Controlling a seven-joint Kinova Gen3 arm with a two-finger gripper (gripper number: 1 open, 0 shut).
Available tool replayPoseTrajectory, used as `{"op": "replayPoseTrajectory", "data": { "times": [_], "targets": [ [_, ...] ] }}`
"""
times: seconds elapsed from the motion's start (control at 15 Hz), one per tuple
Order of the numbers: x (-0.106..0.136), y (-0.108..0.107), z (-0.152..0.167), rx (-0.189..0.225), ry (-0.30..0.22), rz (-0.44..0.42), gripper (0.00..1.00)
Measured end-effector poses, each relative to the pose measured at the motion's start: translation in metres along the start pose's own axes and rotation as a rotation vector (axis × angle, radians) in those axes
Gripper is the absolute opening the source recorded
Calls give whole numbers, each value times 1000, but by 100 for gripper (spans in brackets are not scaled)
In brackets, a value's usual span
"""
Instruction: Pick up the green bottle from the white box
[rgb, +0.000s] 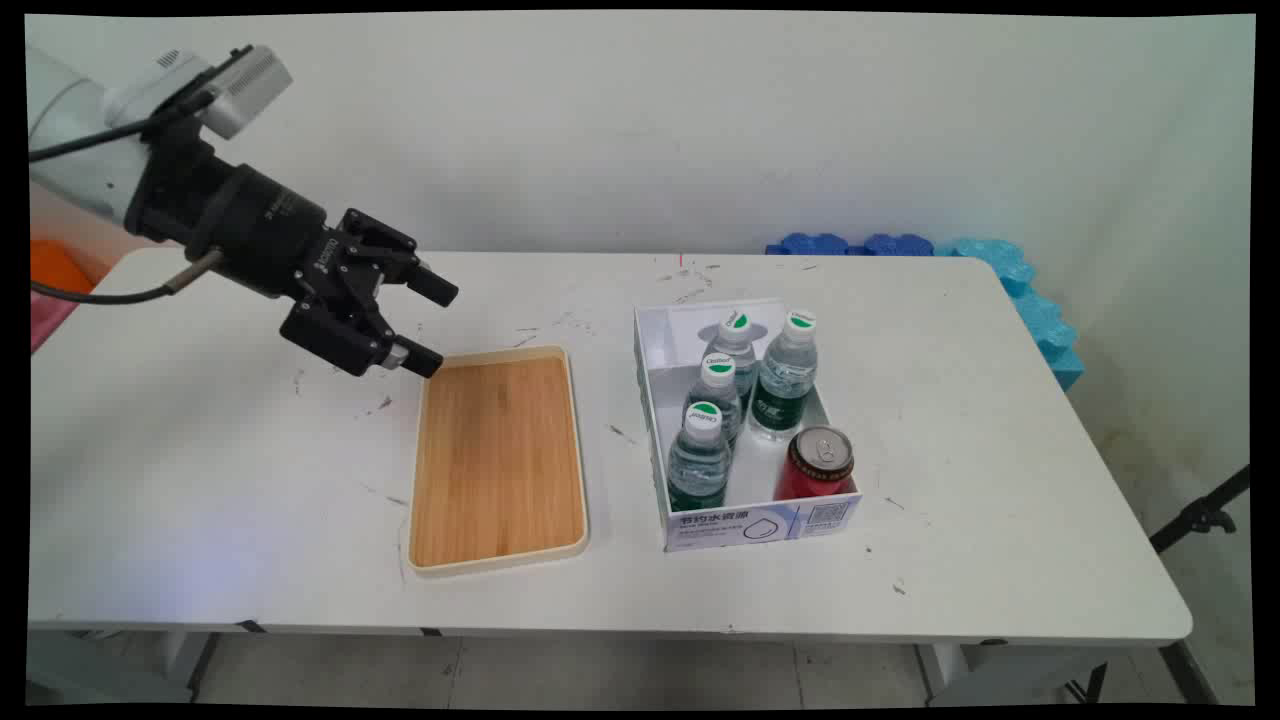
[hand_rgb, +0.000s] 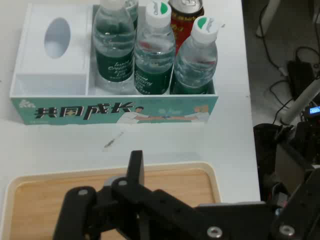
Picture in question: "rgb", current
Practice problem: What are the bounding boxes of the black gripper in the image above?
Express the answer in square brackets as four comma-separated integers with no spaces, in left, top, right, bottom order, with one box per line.
[125,125,461,380]

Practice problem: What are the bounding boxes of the green label water bottle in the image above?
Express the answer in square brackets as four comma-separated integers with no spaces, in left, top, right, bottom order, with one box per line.
[702,311,759,403]
[683,353,745,447]
[666,401,734,513]
[747,309,820,444]

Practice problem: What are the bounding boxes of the wooden tray with cream rim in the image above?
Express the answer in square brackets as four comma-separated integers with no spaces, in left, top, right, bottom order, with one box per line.
[406,345,591,580]

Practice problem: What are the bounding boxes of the orange box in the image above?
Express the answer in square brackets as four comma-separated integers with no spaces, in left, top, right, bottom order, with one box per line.
[29,239,107,297]

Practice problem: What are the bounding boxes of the pink box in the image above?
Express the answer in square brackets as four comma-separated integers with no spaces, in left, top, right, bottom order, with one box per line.
[29,288,81,354]

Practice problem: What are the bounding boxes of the white table leg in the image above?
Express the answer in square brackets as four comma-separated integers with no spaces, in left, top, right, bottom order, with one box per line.
[150,631,219,693]

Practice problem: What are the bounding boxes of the white cardboard box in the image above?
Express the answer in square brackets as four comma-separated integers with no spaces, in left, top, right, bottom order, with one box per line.
[632,297,864,554]

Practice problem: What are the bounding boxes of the red soda can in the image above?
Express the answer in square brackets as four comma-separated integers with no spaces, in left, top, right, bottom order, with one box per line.
[772,425,859,502]

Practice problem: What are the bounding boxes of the light blue foam mat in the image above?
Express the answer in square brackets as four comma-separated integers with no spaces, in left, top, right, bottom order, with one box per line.
[934,237,1087,392]

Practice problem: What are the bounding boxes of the black tripod leg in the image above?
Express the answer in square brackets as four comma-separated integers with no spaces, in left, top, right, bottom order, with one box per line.
[1149,464,1253,555]

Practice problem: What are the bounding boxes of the black cable with metal plug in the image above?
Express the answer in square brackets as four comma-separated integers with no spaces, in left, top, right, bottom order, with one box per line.
[28,248,225,305]

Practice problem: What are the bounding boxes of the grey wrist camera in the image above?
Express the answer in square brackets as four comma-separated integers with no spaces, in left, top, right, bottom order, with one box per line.
[105,44,295,141]

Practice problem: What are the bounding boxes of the black camera cable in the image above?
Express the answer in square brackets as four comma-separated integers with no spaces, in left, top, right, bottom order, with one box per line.
[28,88,219,164]

